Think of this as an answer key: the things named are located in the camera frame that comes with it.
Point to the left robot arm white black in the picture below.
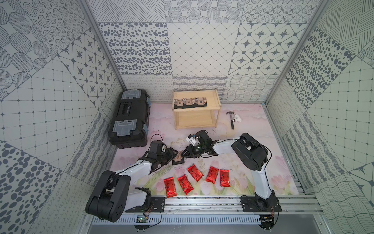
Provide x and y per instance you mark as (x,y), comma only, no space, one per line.
(112,194)

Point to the black handled hammer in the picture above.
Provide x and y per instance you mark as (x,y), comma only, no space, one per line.
(231,114)

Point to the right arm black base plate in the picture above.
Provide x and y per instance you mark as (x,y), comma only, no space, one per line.
(257,204)

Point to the light wooden shelf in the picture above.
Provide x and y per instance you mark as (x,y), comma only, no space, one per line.
(198,117)

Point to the black tea bag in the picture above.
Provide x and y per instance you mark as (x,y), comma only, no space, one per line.
(178,160)
(189,103)
(200,102)
(178,104)

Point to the black plastic toolbox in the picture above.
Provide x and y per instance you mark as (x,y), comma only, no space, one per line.
(130,122)

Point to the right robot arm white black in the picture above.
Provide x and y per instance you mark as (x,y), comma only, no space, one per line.
(252,154)

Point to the white pipe fitting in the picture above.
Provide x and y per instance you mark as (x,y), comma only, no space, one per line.
(237,118)

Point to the aluminium mounting rail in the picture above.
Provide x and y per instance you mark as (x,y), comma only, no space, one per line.
(302,204)

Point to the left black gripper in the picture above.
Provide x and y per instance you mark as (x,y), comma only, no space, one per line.
(168,153)

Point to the red tea bag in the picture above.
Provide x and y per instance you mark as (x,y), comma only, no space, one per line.
(170,187)
(185,184)
(195,172)
(224,178)
(212,175)

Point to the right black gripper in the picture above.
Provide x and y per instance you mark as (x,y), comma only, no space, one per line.
(190,150)

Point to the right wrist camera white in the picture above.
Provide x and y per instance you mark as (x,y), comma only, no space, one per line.
(192,140)

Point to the right black circuit board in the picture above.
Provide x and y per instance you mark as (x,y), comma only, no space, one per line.
(267,222)

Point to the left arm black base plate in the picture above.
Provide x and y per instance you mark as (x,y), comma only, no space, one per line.
(151,205)

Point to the left green circuit board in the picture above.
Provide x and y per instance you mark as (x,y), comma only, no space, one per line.
(141,219)

